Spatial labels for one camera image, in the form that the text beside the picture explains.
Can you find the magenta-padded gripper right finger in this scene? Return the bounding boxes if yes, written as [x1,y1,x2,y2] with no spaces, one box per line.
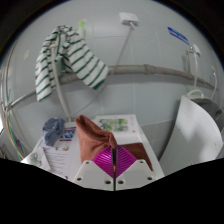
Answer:
[115,144,158,192]

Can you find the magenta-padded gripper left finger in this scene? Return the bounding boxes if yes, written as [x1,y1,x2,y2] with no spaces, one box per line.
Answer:
[72,144,116,192]

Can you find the brown towel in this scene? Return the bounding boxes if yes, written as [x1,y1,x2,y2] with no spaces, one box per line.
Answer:
[75,114,154,172]

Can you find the text printed paper sheet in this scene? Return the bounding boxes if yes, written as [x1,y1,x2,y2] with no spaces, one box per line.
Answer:
[41,146,74,179]

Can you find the leaflet with blue-red picture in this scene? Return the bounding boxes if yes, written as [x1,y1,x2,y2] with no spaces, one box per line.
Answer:
[49,126,78,152]

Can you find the small landscape print booklet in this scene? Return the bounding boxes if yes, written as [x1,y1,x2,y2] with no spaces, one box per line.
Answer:
[94,114,139,134]

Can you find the blue-grey crumpled cloth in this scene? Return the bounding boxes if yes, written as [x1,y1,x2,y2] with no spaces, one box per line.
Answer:
[42,117,67,147]

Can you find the white washing machine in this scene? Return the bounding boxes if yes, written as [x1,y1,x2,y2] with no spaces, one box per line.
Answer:
[159,94,224,176]

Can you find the white upright pipe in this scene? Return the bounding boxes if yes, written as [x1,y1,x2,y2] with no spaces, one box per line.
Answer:
[49,43,73,123]

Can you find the green-white striped garment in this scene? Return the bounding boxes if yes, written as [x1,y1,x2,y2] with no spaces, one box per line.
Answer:
[34,24,110,103]

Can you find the green hose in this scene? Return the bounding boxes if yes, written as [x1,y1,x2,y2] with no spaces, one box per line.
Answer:
[6,88,26,161]

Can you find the grey horizontal wall pipe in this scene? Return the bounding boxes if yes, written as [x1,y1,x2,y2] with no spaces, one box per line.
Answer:
[4,64,216,111]

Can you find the white inlet hose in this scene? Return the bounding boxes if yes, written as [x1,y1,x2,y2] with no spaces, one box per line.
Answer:
[186,54,206,99]

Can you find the thin grey cable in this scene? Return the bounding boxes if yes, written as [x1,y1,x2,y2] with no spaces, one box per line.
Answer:
[71,24,134,116]

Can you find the metal wall faucet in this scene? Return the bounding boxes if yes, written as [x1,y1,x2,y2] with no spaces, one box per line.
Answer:
[184,46,196,68]

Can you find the small white wall socket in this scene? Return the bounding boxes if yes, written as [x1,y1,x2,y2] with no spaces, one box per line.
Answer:
[192,43,203,56]

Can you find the blue wall sign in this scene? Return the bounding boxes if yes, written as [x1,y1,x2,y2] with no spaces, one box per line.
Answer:
[167,26,190,45]

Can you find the large white wall socket box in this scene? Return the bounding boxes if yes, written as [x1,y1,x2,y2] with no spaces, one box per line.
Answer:
[119,12,140,28]

